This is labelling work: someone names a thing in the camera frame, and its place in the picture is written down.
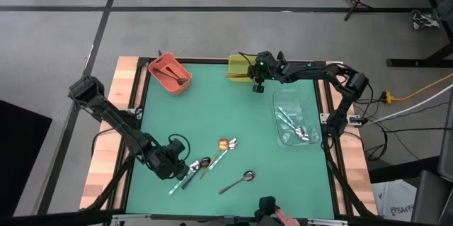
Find person's foot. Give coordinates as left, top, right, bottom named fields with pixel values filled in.
left=411, top=9, right=442, bottom=30

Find clear plastic bin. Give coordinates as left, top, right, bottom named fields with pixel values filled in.
left=271, top=88, right=321, bottom=148

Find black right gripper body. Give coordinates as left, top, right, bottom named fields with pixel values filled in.
left=246, top=50, right=282, bottom=94

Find black desk frame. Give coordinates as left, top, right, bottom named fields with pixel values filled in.
left=353, top=0, right=453, bottom=68

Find person's hand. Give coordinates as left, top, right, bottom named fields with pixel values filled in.
left=275, top=208, right=302, bottom=226

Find white cable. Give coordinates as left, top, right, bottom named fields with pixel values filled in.
left=366, top=83, right=453, bottom=125

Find orange cable with yellow plug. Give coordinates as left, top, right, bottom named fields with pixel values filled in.
left=380, top=72, right=453, bottom=103

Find white cardboard box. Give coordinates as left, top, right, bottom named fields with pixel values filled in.
left=371, top=179, right=418, bottom=222

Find black handheld device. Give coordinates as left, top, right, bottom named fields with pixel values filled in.
left=254, top=196, right=280, bottom=226

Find green table mat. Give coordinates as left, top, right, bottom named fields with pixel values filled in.
left=125, top=62, right=336, bottom=220

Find dark steel spoons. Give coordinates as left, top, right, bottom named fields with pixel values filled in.
left=180, top=157, right=212, bottom=191

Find black aluminium crossbeam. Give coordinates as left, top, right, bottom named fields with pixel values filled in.
left=0, top=210, right=453, bottom=226

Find silver spoon with blue handle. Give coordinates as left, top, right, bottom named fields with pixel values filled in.
left=276, top=113, right=311, bottom=142
left=276, top=106, right=309, bottom=138
left=168, top=160, right=202, bottom=196

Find white-handled steel spoon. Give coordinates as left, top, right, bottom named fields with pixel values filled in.
left=207, top=137, right=239, bottom=171

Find dark grey chair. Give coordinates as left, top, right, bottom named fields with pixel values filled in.
left=410, top=91, right=453, bottom=225

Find black spoon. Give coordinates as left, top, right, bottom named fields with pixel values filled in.
left=165, top=65, right=187, bottom=82
left=151, top=67, right=188, bottom=86

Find orange plastic bin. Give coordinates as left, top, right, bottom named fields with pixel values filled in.
left=147, top=52, right=193, bottom=96

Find black power cable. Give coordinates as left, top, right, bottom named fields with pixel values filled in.
left=384, top=125, right=453, bottom=133

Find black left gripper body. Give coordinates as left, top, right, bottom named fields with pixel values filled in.
left=151, top=139, right=190, bottom=181

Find yellow plastic bin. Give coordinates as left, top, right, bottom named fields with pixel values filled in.
left=227, top=54, right=265, bottom=84

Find black aluminium table frame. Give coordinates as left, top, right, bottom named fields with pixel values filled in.
left=79, top=55, right=379, bottom=220

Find large steel spoon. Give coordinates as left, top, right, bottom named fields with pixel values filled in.
left=217, top=171, right=256, bottom=195

